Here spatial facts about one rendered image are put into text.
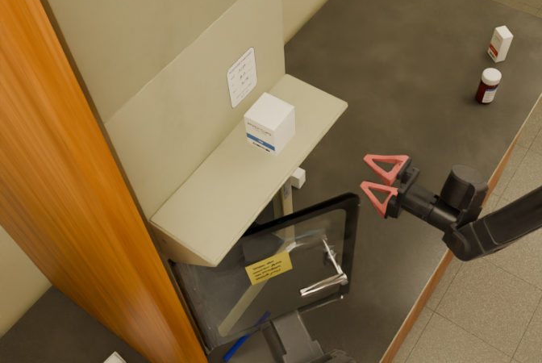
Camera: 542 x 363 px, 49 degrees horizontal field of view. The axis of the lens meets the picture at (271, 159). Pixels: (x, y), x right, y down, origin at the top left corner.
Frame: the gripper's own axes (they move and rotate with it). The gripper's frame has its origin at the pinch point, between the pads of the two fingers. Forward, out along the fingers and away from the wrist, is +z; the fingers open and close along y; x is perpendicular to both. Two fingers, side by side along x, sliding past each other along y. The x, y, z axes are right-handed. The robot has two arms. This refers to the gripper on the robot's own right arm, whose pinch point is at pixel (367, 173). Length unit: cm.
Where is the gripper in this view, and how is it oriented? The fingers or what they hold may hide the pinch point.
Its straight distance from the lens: 118.5
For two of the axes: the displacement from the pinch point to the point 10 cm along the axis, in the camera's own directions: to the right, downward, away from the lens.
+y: -0.6, -5.6, -8.2
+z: -8.0, -4.6, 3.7
